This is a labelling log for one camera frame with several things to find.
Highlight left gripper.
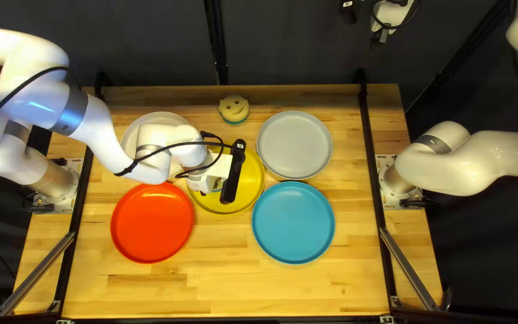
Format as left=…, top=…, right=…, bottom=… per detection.
left=187, top=154, right=234, bottom=197

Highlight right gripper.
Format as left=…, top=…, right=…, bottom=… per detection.
left=371, top=0, right=417, bottom=33

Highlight yellow round plate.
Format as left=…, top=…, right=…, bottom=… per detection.
left=186, top=143, right=266, bottom=215

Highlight orange round plate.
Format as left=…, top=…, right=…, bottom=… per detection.
left=110, top=182, right=195, bottom=264

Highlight yellow smiling face sponge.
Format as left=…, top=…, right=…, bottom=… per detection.
left=219, top=94, right=250, bottom=125

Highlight grey round plate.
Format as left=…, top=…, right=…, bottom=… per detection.
left=121, top=111, right=197, bottom=156
left=257, top=111, right=334, bottom=181

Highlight teal round plate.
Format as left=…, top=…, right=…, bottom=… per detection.
left=251, top=181, right=335, bottom=265

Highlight black cable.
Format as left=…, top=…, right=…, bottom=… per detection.
left=371, top=0, right=422, bottom=31
left=0, top=67, right=224, bottom=181

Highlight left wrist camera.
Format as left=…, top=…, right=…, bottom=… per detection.
left=220, top=139, right=247, bottom=205

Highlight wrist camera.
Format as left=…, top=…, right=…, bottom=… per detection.
left=339, top=0, right=359, bottom=25
left=220, top=139, right=247, bottom=205

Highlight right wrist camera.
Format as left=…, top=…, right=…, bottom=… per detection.
left=339, top=0, right=359, bottom=25

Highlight black frame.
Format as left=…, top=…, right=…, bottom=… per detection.
left=0, top=0, right=518, bottom=324

